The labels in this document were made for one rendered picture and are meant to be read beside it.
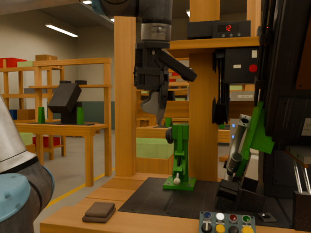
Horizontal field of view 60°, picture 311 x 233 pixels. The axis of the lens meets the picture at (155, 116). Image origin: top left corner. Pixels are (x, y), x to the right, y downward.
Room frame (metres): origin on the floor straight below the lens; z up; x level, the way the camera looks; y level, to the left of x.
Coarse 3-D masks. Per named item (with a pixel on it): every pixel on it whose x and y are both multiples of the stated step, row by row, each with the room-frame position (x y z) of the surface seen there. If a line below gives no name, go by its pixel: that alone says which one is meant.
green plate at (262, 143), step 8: (256, 112) 0.89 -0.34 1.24; (256, 120) 0.88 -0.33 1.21; (256, 128) 0.89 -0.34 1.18; (264, 128) 0.89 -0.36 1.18; (248, 136) 0.92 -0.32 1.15; (256, 136) 0.89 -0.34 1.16; (264, 136) 0.89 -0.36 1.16; (248, 144) 0.89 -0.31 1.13; (256, 144) 0.89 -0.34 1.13; (264, 144) 0.89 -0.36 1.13; (272, 144) 0.88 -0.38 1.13; (264, 152) 0.89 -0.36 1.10
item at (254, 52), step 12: (228, 48) 1.16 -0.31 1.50; (240, 48) 1.15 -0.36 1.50; (252, 48) 1.14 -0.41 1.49; (264, 48) 1.13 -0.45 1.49; (228, 60) 1.16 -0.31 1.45; (240, 60) 1.15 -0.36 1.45; (252, 60) 1.14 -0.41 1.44; (228, 72) 1.16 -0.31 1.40; (240, 72) 1.15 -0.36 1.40; (252, 72) 1.14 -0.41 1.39; (228, 84) 1.24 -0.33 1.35; (240, 84) 1.24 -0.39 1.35; (252, 84) 1.24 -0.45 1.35
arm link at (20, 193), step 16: (0, 176) 0.55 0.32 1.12; (16, 176) 0.54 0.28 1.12; (0, 192) 0.48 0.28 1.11; (16, 192) 0.49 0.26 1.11; (32, 192) 0.56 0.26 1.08; (0, 208) 0.46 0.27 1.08; (16, 208) 0.48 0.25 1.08; (32, 208) 0.53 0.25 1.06; (0, 224) 0.46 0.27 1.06; (16, 224) 0.48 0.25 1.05; (32, 224) 0.52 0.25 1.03
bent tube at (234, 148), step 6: (240, 114) 1.00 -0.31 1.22; (240, 120) 0.97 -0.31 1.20; (246, 120) 0.99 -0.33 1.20; (240, 126) 0.96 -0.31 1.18; (246, 126) 0.96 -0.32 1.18; (240, 132) 1.00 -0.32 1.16; (234, 138) 1.04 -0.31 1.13; (240, 138) 1.03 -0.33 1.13; (234, 144) 1.04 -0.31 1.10; (234, 150) 1.03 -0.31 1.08; (228, 162) 1.01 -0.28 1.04; (228, 180) 0.94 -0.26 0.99
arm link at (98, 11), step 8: (96, 0) 0.63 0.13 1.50; (104, 0) 0.59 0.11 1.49; (128, 0) 0.61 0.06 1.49; (136, 0) 0.64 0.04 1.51; (96, 8) 0.64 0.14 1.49; (104, 8) 0.64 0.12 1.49; (112, 8) 0.62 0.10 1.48; (120, 8) 0.62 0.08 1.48; (128, 8) 0.64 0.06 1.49; (136, 8) 0.65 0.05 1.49; (128, 16) 0.67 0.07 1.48; (136, 16) 0.67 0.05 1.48
